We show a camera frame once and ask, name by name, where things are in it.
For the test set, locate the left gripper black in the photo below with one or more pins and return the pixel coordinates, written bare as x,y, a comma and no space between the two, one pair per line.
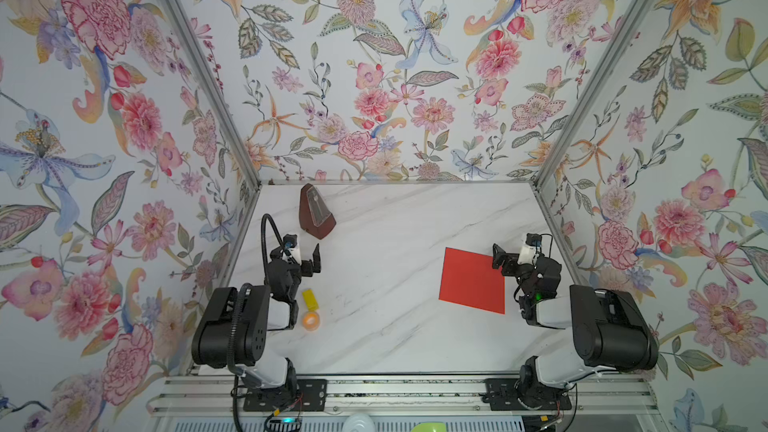
305,266

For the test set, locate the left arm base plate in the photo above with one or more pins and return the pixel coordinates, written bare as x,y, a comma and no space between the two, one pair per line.
285,395

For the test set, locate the green object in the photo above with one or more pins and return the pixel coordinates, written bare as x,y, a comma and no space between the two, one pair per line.
430,427

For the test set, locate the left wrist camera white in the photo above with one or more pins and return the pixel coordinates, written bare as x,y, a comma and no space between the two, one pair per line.
291,246

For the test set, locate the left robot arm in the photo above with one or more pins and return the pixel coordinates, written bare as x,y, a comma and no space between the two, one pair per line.
232,333

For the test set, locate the yellow block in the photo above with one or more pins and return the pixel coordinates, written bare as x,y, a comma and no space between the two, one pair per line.
310,300

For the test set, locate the white round object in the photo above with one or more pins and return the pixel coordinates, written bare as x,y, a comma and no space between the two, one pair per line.
359,422

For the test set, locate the red square paper sheet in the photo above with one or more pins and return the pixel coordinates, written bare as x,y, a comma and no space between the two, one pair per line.
468,279

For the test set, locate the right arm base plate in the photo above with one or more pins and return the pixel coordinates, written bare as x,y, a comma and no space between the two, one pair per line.
508,394

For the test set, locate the aluminium front rail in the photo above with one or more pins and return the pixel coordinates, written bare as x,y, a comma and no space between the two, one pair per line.
430,394

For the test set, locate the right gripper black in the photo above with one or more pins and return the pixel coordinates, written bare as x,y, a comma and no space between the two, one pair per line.
508,264

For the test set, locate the brown wooden metronome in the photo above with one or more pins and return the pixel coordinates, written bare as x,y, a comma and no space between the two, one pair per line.
315,218

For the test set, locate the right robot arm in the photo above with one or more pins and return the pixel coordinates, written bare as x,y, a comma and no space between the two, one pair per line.
608,331

